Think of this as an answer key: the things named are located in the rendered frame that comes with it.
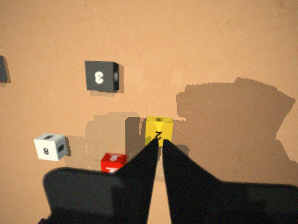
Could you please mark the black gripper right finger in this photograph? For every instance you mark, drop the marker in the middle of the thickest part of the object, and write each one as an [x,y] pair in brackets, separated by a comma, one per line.
[195,196]

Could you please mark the red block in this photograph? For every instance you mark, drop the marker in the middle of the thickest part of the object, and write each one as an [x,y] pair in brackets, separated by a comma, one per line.
[111,162]

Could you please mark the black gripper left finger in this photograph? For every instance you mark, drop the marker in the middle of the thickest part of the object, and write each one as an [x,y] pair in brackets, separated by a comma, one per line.
[127,192]

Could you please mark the yellow digit block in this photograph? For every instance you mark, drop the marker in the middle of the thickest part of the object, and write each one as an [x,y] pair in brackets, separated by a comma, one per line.
[158,127]

